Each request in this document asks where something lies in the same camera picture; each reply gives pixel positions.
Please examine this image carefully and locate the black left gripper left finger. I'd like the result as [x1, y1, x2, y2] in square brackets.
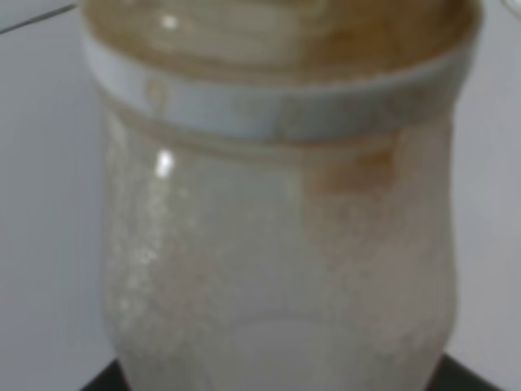
[81, 361, 127, 391]

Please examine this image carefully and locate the plastic drink bottle pink label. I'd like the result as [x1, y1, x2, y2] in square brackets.
[80, 1, 483, 390]

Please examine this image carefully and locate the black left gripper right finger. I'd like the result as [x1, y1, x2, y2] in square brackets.
[427, 355, 500, 391]

